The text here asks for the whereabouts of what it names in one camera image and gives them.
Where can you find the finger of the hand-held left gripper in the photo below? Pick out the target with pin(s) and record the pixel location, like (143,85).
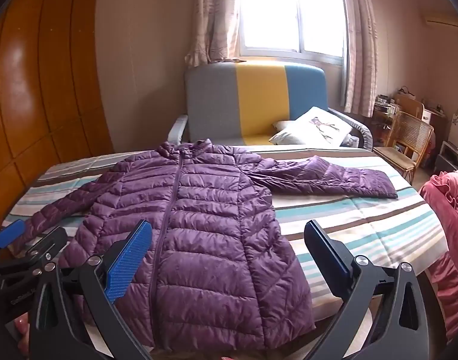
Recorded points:
(50,240)
(9,233)

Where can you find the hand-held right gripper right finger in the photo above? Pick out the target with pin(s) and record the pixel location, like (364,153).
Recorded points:
(334,257)

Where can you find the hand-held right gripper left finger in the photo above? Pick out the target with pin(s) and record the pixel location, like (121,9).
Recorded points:
(127,260)

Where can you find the purple puffer jacket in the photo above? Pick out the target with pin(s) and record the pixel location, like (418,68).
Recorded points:
(214,232)

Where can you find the person's left hand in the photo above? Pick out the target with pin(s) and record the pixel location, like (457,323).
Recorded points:
(22,335)

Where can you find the striped bed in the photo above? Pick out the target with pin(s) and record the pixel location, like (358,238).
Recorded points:
(345,221)

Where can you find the pink ruffled blanket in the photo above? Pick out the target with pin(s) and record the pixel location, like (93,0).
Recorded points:
(452,213)

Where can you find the white printed pillow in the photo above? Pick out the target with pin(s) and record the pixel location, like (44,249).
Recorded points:
(315,127)

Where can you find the rattan chair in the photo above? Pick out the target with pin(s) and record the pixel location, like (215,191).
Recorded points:
(408,138)

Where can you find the plain white pillow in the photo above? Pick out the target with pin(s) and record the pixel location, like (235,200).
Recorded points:
(285,124)

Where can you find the wooden wardrobe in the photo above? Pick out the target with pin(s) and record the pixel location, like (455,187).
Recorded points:
(37,82)

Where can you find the grey cabinet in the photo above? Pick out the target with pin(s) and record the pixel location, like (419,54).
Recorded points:
(452,157)

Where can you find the cluttered desk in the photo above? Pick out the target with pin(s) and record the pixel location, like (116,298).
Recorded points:
(384,108)

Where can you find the wooden chair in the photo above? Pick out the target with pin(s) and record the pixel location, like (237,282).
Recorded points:
(410,105)

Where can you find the grey yellow blue sofa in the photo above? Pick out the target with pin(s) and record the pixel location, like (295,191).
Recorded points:
(259,101)

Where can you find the white box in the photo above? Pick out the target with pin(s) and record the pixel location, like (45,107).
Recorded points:
(433,115)

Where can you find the patterned beige curtain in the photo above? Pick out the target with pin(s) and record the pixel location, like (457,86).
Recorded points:
(360,45)
(214,18)

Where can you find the air conditioner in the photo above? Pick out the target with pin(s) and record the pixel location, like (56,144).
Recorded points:
(440,20)

